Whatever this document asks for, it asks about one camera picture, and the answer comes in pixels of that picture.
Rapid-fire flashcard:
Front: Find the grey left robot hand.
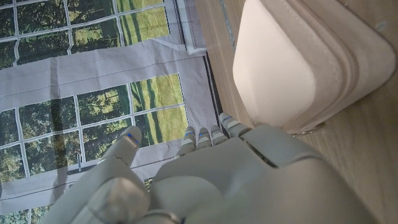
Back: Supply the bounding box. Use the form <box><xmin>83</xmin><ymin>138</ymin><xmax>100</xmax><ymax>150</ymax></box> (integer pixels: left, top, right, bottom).
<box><xmin>40</xmin><ymin>112</ymin><xmax>379</xmax><ymax>224</ymax></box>

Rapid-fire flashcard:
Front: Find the black backdrop bottom bar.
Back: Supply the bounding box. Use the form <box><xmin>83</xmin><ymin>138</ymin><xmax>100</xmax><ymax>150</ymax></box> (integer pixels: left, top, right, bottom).
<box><xmin>202</xmin><ymin>52</ymin><xmax>224</xmax><ymax>116</ymax></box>

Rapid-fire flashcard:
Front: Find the beige box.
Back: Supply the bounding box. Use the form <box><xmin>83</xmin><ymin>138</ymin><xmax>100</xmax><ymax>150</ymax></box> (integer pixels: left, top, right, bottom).
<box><xmin>232</xmin><ymin>0</ymin><xmax>397</xmax><ymax>135</ymax></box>

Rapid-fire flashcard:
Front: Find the printed window backdrop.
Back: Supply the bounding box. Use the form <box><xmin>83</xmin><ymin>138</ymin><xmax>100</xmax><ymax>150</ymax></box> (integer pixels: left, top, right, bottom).
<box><xmin>0</xmin><ymin>0</ymin><xmax>223</xmax><ymax>224</ymax></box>

